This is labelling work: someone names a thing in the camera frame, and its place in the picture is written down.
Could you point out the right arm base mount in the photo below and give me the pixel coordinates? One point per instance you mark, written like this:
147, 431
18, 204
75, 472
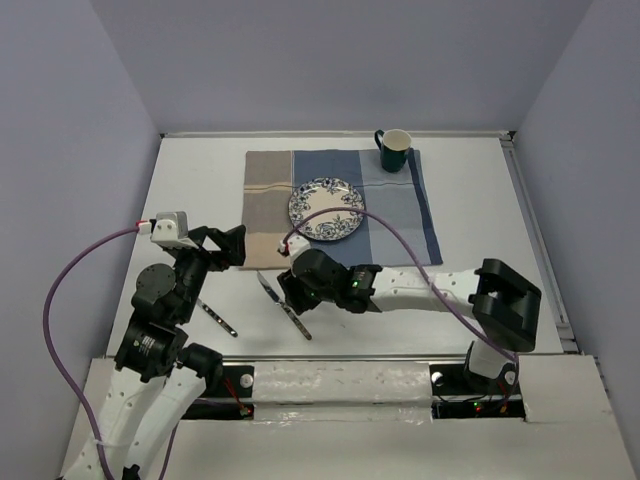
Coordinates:
460, 394

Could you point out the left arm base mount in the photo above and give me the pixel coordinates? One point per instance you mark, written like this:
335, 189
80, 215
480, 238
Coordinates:
231, 399

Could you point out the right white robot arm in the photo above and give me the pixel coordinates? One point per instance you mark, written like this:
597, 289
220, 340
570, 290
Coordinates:
497, 304

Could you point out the steel table knife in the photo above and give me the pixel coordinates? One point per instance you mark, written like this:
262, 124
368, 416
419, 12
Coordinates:
283, 306

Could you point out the dark green mug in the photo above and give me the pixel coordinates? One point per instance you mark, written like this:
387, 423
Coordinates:
395, 146

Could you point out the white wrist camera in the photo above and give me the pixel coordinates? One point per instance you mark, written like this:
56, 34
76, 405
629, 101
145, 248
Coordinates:
293, 247
168, 230

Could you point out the blue floral ceramic plate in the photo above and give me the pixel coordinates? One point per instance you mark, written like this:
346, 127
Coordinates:
326, 209

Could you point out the steel fork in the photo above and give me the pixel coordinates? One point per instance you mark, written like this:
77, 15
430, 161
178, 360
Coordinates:
217, 318

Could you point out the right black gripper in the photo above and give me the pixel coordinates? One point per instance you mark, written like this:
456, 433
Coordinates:
294, 294

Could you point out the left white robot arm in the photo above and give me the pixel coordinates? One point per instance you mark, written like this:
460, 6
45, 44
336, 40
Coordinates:
158, 374

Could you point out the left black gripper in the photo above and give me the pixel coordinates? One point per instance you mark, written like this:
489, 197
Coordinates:
235, 240

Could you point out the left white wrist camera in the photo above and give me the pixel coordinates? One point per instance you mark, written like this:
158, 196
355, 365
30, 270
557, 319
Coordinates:
168, 230

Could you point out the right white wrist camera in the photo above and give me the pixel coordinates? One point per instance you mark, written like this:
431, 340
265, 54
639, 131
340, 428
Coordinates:
293, 247

